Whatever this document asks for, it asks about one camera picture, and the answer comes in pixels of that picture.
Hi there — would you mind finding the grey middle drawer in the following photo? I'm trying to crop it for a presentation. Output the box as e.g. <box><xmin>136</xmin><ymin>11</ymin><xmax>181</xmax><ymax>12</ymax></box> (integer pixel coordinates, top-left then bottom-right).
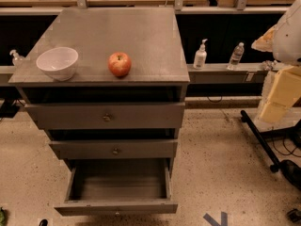
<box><xmin>50</xmin><ymin>139</ymin><xmax>178</xmax><ymax>160</ymax></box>

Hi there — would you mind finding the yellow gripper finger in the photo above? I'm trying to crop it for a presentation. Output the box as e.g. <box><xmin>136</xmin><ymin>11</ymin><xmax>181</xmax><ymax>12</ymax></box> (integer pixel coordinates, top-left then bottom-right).
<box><xmin>258</xmin><ymin>66</ymin><xmax>301</xmax><ymax>123</ymax></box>
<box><xmin>251</xmin><ymin>25</ymin><xmax>275</xmax><ymax>52</ymax></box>

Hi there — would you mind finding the black stand leg with casters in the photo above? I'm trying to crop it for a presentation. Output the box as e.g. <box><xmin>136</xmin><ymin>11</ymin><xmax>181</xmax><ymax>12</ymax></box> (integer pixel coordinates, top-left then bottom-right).
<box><xmin>241</xmin><ymin>110</ymin><xmax>301</xmax><ymax>176</ymax></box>

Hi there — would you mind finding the grey drawer cabinet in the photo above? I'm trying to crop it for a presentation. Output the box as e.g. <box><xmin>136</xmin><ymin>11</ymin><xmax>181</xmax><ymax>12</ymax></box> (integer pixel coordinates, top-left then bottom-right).
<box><xmin>8</xmin><ymin>7</ymin><xmax>191</xmax><ymax>174</ymax></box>

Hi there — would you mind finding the clear water bottle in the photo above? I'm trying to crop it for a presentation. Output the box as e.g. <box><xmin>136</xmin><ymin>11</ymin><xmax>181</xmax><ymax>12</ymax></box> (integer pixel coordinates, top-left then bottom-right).
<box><xmin>227</xmin><ymin>42</ymin><xmax>245</xmax><ymax>70</ymax></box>

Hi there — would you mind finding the white pump lotion bottle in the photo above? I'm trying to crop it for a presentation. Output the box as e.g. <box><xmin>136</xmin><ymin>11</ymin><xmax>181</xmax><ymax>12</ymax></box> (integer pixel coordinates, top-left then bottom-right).
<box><xmin>193</xmin><ymin>39</ymin><xmax>207</xmax><ymax>69</ymax></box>

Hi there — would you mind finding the grey top drawer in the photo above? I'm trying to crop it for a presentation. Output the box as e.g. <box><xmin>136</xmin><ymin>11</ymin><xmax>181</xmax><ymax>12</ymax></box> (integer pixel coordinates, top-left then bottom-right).
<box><xmin>25</xmin><ymin>103</ymin><xmax>184</xmax><ymax>130</ymax></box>

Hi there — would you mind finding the red apple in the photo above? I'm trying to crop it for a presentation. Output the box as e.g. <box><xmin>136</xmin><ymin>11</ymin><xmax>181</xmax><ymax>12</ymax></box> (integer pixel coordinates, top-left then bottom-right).
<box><xmin>108</xmin><ymin>52</ymin><xmax>132</xmax><ymax>77</ymax></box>

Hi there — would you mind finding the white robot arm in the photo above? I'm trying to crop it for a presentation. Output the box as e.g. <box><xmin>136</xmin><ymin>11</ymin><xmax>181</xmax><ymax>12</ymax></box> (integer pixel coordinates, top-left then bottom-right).
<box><xmin>251</xmin><ymin>0</ymin><xmax>301</xmax><ymax>123</ymax></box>

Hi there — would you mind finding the white ceramic bowl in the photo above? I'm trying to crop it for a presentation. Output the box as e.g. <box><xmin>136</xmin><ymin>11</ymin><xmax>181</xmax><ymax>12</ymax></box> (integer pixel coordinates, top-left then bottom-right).
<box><xmin>36</xmin><ymin>47</ymin><xmax>79</xmax><ymax>81</ymax></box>

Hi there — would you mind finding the clear pump sanitizer bottle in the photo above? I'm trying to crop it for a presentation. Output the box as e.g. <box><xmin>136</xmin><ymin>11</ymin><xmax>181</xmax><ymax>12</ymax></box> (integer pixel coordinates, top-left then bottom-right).
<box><xmin>9</xmin><ymin>49</ymin><xmax>24</xmax><ymax>67</ymax></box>

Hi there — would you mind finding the crumpled plastic wrapper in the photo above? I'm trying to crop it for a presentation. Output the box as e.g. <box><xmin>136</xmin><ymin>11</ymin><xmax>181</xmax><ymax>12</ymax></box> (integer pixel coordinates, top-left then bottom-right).
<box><xmin>262</xmin><ymin>60</ymin><xmax>277</xmax><ymax>71</ymax></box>

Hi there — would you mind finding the grey open bottom drawer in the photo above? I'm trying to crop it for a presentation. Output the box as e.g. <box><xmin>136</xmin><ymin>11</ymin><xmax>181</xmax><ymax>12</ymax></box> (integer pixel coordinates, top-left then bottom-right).
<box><xmin>55</xmin><ymin>158</ymin><xmax>178</xmax><ymax>216</ymax></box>

